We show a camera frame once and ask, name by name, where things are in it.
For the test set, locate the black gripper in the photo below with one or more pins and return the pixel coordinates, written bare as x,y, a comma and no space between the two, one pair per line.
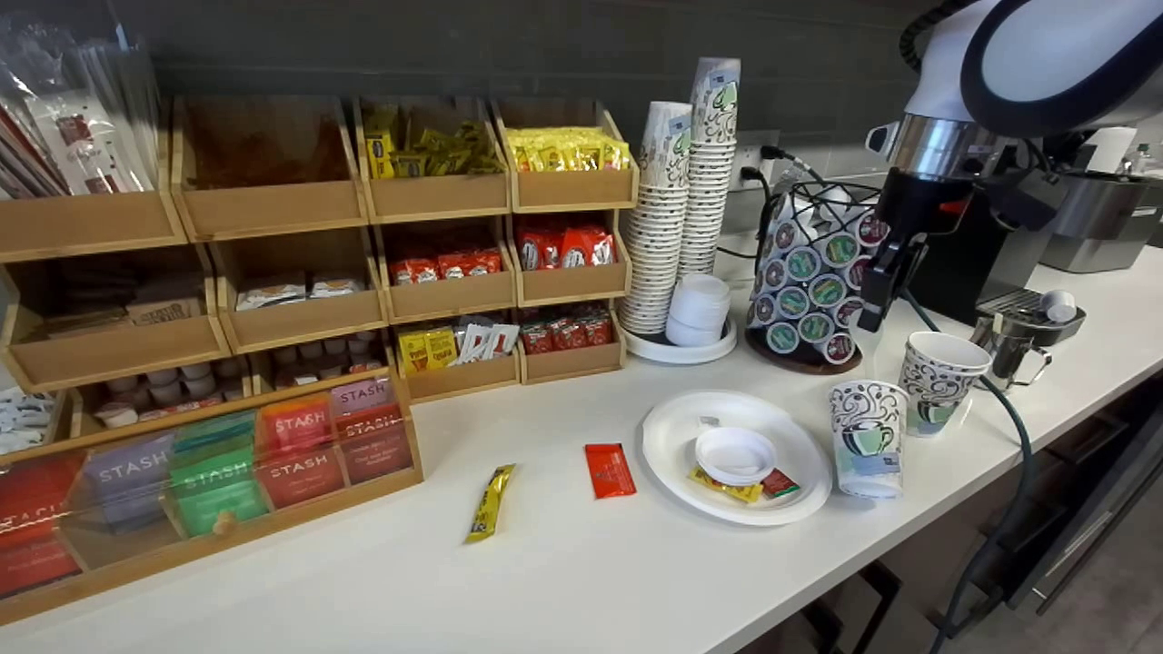
945,214

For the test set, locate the white plastic spoon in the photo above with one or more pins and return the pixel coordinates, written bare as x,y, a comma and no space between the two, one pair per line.
1058,307

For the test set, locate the steel milk pitcher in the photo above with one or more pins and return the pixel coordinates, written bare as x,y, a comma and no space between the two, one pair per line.
1021,347

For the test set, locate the white cup lids stack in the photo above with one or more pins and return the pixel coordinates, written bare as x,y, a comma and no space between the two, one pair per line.
701,311

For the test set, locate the tall paper cup stack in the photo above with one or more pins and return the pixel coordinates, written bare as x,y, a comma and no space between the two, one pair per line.
710,158

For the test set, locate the short paper cup stack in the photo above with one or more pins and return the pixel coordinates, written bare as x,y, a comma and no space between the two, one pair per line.
655,220

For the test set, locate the white plastic lid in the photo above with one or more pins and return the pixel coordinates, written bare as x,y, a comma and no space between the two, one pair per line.
735,456

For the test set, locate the white round dish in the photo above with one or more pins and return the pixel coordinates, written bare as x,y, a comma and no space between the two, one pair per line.
678,354

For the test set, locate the yellow red sauce packets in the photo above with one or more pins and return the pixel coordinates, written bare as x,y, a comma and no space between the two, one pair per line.
746,489

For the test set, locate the dark wood cabinet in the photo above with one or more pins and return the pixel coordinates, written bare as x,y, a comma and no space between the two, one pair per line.
1093,510

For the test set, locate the white paper plate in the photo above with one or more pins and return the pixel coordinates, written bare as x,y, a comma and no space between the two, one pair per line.
678,467

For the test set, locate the small red condiment packets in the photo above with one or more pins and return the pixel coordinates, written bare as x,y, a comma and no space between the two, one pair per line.
569,328

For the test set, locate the red packets with white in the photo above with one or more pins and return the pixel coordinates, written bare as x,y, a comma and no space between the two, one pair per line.
569,244

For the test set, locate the red ketchup packet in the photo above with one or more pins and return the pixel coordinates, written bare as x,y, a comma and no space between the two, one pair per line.
610,470

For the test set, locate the bright yellow sweetener packets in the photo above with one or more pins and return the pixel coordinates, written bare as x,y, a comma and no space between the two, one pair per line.
569,146

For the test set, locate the white printed packets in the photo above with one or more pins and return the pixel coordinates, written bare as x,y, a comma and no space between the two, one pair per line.
490,338

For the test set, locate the orange red packets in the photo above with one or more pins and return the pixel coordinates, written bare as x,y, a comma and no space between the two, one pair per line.
446,265

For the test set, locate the yellow stick packet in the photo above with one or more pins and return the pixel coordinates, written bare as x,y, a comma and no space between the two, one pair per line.
492,503

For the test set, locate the yellow packets with print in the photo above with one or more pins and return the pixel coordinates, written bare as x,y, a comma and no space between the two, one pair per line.
426,352

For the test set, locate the olive yellow packets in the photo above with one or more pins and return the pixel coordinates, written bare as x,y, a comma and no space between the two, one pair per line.
432,146

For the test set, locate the pink tea packets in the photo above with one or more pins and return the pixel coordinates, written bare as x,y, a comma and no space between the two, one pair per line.
370,426

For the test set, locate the dark coffee pods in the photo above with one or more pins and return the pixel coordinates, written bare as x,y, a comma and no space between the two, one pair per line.
330,360

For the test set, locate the flat white packets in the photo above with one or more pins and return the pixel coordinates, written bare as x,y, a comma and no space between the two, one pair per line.
297,292

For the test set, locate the wooden condiment organizer shelf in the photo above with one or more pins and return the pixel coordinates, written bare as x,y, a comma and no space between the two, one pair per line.
294,204

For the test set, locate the orange tea packets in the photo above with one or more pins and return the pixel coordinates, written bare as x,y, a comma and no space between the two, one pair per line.
301,451

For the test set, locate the wooden tea bag box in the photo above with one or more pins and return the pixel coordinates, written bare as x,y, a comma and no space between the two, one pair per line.
242,547

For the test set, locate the green tea packets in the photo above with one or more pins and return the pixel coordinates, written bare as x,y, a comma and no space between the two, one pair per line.
219,474

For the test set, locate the small creamer cups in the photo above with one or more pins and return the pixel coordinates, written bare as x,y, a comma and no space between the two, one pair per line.
157,389

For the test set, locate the brown packets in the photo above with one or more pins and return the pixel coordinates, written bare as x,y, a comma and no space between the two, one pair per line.
131,295

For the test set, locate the purple tea packets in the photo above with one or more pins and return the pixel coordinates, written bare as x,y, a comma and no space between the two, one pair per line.
130,479

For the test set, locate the wrapped straws bundle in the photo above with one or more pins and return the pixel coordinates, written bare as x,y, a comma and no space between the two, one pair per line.
73,123

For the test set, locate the red tea packets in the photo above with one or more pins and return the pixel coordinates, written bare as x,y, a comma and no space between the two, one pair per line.
33,527

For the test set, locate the black metal frame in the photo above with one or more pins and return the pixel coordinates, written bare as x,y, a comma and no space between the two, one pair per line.
879,595

